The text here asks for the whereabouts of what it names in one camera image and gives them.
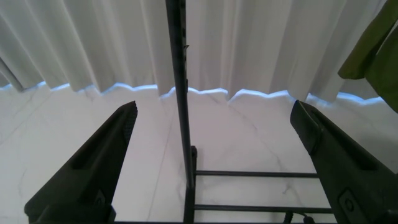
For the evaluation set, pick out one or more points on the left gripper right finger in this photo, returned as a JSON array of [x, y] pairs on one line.
[[348, 174]]

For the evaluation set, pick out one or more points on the green long-sleeved shirt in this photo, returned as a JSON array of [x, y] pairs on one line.
[[385, 68]]

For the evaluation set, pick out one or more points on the white curtain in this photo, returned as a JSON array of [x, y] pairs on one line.
[[248, 46]]

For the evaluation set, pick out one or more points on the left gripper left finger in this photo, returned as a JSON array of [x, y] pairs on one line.
[[87, 174]]

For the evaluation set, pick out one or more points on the black clothes rack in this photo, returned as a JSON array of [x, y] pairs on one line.
[[180, 93]]

